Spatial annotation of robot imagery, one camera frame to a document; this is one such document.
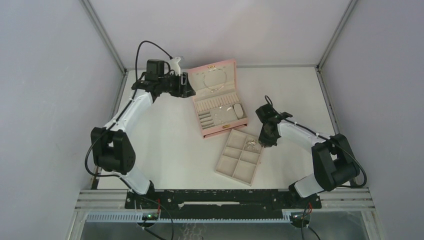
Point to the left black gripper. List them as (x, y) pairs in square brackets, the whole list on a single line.
[(184, 90)]

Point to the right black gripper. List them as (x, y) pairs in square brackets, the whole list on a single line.
[(263, 141)]

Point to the pink jewelry box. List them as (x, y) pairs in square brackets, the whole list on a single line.
[(218, 105)]

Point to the beige six-compartment tray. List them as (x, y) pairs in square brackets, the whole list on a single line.
[(240, 157)]

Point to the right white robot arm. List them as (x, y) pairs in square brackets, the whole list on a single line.
[(332, 158)]

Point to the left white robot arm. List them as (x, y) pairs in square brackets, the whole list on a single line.
[(111, 147)]

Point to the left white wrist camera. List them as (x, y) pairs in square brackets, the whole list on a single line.
[(174, 65)]

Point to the black mounting base plate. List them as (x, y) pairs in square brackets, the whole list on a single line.
[(226, 203)]

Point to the white slotted cable duct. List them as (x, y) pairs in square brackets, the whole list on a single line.
[(132, 217)]

